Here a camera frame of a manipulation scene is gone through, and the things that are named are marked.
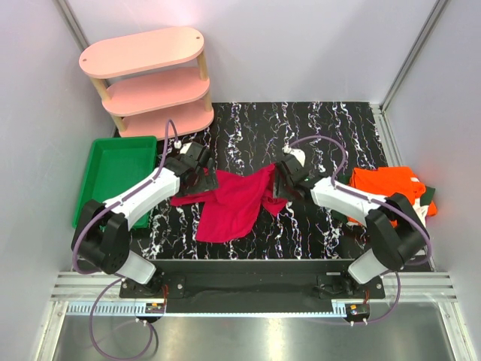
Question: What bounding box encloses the red t-shirt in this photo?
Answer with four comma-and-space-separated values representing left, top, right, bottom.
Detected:
171, 164, 287, 244

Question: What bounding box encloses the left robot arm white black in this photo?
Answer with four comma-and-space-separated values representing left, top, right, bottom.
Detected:
71, 142, 219, 298

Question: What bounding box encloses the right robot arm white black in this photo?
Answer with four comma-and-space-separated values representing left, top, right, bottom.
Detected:
273, 153, 430, 298

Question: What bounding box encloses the green plastic tray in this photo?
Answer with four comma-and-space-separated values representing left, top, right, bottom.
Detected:
72, 136, 157, 228

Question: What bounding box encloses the pink three-tier shelf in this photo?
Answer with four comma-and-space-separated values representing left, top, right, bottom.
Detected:
79, 26, 214, 140

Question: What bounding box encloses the orange t-shirt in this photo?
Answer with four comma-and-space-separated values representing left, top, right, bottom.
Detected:
345, 166, 439, 229

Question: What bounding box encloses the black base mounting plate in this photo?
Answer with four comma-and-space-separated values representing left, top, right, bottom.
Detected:
119, 259, 386, 317

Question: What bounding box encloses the dark green t-shirt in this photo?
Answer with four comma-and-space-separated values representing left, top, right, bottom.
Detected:
330, 174, 437, 225

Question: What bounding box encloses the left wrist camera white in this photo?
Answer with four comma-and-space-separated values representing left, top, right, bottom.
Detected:
174, 140, 197, 154

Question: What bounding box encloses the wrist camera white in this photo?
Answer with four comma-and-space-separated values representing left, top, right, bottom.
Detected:
283, 146, 306, 166
174, 140, 197, 154

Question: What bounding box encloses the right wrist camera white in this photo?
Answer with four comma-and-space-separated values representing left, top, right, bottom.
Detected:
283, 146, 306, 166

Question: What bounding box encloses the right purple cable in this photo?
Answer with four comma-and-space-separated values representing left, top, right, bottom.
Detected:
287, 135, 433, 325

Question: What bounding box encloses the purple cable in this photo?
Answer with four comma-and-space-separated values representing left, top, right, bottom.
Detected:
71, 119, 181, 358
287, 135, 433, 325

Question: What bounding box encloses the white slotted cable duct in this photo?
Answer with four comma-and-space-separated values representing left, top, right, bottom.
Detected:
66, 301, 166, 317

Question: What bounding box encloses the aluminium frame rail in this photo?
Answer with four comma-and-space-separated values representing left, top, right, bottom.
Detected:
371, 104, 457, 302

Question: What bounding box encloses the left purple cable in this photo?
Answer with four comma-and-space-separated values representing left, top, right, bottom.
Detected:
71, 119, 181, 358

